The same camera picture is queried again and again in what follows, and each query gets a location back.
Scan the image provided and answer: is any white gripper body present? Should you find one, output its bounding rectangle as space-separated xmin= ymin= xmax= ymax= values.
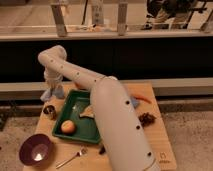
xmin=44 ymin=69 xmax=63 ymax=89

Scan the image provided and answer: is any orange carrot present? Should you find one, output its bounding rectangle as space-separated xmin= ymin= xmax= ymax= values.
xmin=132 ymin=94 xmax=152 ymax=104

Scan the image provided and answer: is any black handled knife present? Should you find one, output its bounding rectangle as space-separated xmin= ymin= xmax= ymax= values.
xmin=99 ymin=146 xmax=106 ymax=155

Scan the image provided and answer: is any purple bowl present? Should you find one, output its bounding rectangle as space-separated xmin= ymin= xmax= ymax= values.
xmin=19 ymin=134 xmax=53 ymax=166

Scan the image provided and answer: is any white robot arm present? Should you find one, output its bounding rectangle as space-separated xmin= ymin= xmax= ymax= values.
xmin=38 ymin=45 xmax=160 ymax=171

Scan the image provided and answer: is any green plastic tray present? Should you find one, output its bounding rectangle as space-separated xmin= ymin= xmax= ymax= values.
xmin=52 ymin=90 xmax=101 ymax=144

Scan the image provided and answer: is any dark red grape bunch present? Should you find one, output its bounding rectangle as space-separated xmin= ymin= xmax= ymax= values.
xmin=138 ymin=113 xmax=156 ymax=127

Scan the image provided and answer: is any orange apple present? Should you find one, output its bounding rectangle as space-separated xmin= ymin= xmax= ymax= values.
xmin=61 ymin=120 xmax=76 ymax=134

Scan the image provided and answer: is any small metal cup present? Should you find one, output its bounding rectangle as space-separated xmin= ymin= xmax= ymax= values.
xmin=43 ymin=105 xmax=56 ymax=120

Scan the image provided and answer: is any blue plastic cup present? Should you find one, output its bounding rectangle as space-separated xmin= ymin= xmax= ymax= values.
xmin=52 ymin=85 xmax=65 ymax=99

